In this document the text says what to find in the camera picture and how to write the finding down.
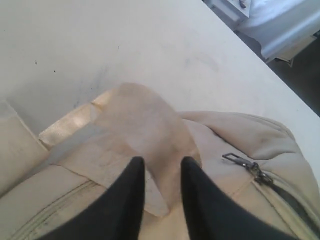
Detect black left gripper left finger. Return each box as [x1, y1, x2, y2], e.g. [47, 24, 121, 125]
[41, 156, 145, 240]

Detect white furniture in background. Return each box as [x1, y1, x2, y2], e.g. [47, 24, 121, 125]
[204, 0, 320, 64]

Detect cream fabric duffel bag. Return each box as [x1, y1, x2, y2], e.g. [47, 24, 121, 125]
[0, 83, 320, 240]

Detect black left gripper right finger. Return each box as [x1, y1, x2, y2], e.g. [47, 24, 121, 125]
[180, 156, 294, 240]

